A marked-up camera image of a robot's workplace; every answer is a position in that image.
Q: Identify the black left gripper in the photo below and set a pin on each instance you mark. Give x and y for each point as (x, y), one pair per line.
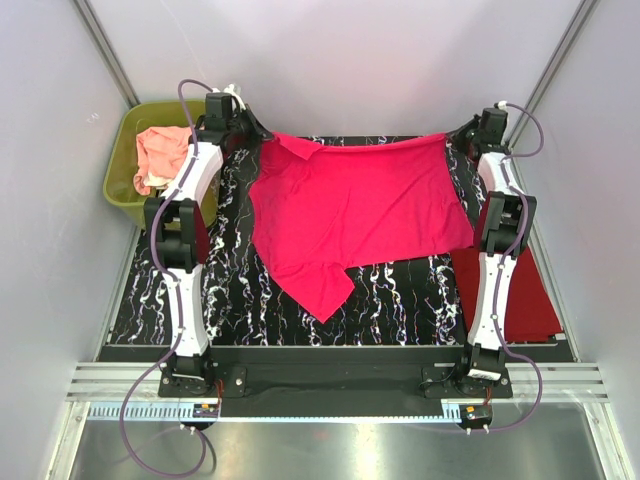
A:
(257, 133)

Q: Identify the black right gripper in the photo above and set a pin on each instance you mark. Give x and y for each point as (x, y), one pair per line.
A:
(457, 134)

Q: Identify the bright pink t shirt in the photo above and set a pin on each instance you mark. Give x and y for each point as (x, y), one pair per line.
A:
(320, 210)

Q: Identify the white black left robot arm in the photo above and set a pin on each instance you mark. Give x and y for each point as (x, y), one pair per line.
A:
(177, 234)

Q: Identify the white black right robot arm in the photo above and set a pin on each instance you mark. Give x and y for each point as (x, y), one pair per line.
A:
(501, 236)

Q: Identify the peach pink cloth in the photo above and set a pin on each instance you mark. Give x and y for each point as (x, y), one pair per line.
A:
(162, 151)

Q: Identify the white cloth in tub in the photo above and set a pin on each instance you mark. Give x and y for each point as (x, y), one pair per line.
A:
(157, 182)

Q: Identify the dark red folded t shirt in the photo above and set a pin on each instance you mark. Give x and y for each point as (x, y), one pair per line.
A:
(530, 316)

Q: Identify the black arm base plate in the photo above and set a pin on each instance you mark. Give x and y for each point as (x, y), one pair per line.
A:
(420, 355)

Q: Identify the white slotted cable duct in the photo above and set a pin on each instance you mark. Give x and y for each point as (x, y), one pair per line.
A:
(237, 410)

